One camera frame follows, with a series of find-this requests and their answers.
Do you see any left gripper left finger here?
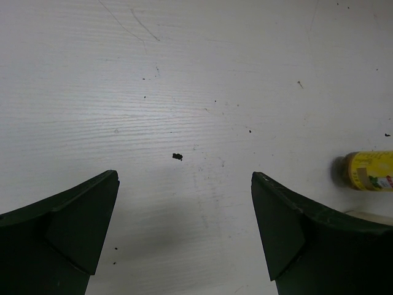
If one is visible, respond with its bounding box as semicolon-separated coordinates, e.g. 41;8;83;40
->
1;170;120;294

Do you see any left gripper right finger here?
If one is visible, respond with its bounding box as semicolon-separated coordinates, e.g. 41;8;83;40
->
251;172;392;294

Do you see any white powder jar black cap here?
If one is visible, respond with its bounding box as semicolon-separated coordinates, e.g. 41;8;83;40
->
345;210;393;226

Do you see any front yellow label bottle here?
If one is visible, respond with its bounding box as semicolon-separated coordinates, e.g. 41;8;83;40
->
330;151;392;192

